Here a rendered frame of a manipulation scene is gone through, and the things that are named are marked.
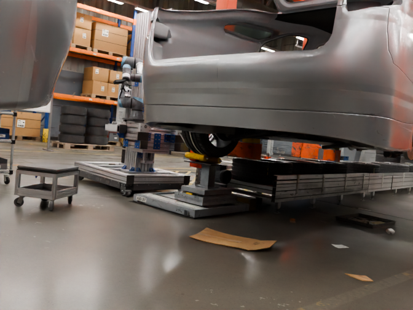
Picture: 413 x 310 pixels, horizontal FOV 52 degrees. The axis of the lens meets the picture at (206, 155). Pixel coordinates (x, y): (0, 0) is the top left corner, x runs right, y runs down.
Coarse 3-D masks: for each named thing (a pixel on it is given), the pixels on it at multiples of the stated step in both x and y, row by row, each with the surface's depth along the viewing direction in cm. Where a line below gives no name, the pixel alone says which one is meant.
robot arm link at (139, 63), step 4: (136, 60) 439; (140, 60) 440; (136, 64) 437; (140, 64) 434; (136, 68) 429; (140, 68) 425; (136, 72) 419; (140, 72) 417; (136, 76) 409; (140, 76) 410; (136, 80) 410; (140, 80) 410
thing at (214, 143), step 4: (208, 136) 406; (208, 140) 378; (216, 140) 415; (220, 140) 412; (212, 144) 383; (216, 144) 408; (220, 144) 406; (224, 144) 404; (228, 144) 401; (216, 148) 387; (220, 148) 392; (224, 148) 396
